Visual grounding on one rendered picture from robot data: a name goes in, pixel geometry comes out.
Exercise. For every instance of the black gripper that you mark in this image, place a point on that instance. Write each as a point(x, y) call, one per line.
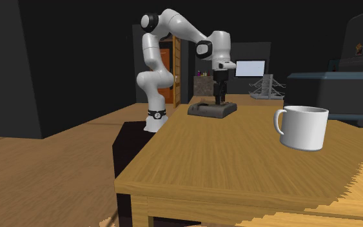
point(220, 77)

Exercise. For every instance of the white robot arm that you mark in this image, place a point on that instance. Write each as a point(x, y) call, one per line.
point(156, 66)

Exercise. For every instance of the dark grey flat device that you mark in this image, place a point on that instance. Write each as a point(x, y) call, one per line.
point(212, 109)

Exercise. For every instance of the brown cabinet with bottles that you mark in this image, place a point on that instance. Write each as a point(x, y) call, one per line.
point(203, 85)

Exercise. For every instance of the white screen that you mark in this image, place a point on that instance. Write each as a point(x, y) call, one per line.
point(250, 68)

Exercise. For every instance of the orange wooden door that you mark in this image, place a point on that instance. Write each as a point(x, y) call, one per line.
point(165, 75)

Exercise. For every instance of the wooden table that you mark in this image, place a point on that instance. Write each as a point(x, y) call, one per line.
point(219, 157)

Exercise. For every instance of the white mug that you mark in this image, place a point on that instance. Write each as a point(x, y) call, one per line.
point(303, 127)

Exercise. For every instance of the dark blue-grey sofa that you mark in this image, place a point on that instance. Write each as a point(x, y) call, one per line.
point(329, 92)

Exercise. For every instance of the small wall picture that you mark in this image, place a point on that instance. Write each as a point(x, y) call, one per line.
point(359, 49)

